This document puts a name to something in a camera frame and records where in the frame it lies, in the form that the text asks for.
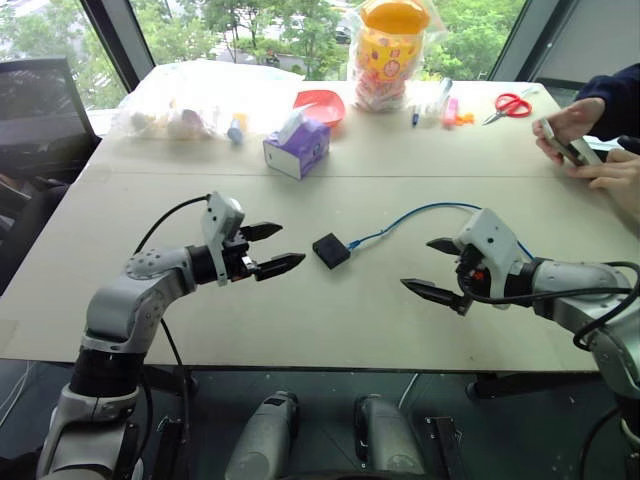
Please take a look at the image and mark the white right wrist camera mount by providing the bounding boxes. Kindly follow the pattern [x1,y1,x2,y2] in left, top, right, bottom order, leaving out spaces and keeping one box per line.
[456,208,525,297]

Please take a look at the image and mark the small blue glue bottle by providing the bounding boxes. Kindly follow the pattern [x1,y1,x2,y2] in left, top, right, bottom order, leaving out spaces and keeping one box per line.
[226,113,249,147]

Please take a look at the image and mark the purple tissue box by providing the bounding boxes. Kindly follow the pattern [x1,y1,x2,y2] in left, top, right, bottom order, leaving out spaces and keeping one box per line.
[262,110,332,181]

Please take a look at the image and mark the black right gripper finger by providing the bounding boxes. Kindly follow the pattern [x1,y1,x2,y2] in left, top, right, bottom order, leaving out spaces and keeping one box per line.
[425,237,465,258]
[400,277,473,316]

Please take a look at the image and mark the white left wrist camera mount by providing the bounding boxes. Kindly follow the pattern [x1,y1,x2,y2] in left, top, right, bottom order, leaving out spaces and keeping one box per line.
[201,191,247,287]

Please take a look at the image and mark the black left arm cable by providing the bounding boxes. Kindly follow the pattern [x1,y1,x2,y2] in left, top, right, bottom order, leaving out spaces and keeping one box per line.
[133,194,211,480]

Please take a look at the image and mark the dark window frame post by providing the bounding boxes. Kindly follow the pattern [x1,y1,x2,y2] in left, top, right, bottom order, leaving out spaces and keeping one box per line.
[491,0,584,82]
[81,0,157,95]

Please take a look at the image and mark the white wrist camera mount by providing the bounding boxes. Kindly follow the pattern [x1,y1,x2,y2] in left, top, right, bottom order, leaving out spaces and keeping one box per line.
[201,191,247,287]
[456,208,525,297]

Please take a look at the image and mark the silver smartphone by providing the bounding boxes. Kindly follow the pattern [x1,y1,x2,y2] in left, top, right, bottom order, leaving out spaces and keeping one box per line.
[541,118,605,168]

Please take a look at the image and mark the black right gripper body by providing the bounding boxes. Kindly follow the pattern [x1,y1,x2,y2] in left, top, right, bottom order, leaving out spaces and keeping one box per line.
[454,243,490,302]

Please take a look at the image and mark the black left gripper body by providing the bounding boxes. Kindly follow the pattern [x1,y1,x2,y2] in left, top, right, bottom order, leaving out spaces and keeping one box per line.
[222,226,262,285]

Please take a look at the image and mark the person's left hand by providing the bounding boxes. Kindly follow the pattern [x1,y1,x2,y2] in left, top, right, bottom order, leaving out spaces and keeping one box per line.
[566,148,640,202]

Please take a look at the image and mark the clear pouch of small items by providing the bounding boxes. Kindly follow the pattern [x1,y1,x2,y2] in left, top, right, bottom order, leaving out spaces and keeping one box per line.
[408,77,455,127]

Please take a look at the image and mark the grey rounded robot leg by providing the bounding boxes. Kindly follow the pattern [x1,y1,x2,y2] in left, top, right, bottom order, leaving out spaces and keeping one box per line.
[223,391,300,480]
[353,393,427,480]

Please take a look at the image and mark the small black rectangular box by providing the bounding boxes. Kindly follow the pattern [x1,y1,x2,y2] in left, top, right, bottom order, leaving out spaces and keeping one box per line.
[312,232,352,271]

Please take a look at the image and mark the person's right hand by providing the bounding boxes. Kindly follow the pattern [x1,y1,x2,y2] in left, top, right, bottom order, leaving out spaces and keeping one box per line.
[531,96,607,167]

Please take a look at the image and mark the orange-lidded candy jar in bag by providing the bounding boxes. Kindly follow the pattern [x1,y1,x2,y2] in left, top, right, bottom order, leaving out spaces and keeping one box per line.
[348,0,434,115]

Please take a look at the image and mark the person's dark blue sleeve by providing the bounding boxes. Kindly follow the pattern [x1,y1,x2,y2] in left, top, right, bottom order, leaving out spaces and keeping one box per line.
[573,62,640,143]

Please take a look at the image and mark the black office chair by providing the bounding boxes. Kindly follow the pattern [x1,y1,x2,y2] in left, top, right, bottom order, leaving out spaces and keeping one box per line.
[0,56,103,297]

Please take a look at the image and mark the red plastic bowl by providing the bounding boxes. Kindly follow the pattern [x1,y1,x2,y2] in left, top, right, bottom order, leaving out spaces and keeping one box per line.
[292,89,348,129]

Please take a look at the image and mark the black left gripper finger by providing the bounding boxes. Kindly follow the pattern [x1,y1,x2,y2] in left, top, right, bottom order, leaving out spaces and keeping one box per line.
[242,221,284,243]
[253,252,307,282]

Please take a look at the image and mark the blue cable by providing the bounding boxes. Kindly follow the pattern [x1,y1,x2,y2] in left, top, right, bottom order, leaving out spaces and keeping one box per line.
[346,201,536,262]

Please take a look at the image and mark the red-handled scissors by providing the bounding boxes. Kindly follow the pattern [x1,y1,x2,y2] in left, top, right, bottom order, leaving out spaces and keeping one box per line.
[481,92,533,127]

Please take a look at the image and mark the clear plastic bag of toys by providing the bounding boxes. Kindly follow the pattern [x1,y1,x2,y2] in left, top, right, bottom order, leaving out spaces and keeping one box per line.
[110,59,254,142]

